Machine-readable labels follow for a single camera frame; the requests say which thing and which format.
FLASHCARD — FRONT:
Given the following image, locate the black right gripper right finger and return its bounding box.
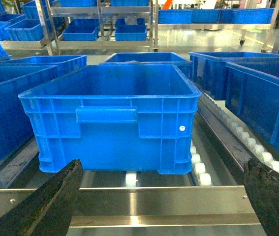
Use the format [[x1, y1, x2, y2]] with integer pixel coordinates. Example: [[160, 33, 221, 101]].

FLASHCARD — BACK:
[[244, 158, 279, 236]]

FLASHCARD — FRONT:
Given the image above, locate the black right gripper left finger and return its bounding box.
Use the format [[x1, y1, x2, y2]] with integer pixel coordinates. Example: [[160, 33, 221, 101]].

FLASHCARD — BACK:
[[0, 159, 83, 236]]

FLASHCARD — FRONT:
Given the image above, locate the blue plastic bin left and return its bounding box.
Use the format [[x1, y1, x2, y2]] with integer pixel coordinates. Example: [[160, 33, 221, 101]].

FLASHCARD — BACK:
[[0, 64, 58, 160]]

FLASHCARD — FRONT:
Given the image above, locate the blue plastic bin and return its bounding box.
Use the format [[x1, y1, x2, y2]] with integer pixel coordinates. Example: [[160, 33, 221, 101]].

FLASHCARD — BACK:
[[19, 63, 201, 175], [0, 64, 58, 160], [225, 60, 279, 153]]

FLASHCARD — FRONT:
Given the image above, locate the blue plastic bin right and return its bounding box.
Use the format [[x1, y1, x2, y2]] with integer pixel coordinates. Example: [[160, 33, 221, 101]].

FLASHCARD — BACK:
[[225, 60, 279, 153]]

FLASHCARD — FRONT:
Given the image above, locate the blue plastic bin centre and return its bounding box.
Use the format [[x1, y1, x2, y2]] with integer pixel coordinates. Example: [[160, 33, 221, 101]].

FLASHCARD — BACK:
[[19, 63, 201, 175]]

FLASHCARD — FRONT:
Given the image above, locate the blue bin behind right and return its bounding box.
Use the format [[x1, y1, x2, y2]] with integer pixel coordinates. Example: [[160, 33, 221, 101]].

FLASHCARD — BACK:
[[189, 52, 279, 100]]

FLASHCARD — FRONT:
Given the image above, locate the blue bin behind left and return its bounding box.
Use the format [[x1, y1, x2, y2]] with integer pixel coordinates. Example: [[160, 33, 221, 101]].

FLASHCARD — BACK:
[[0, 55, 88, 76]]

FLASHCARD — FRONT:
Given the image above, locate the blue bin behind centre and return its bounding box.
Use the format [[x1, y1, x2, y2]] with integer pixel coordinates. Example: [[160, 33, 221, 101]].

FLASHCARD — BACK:
[[101, 52, 193, 79]]

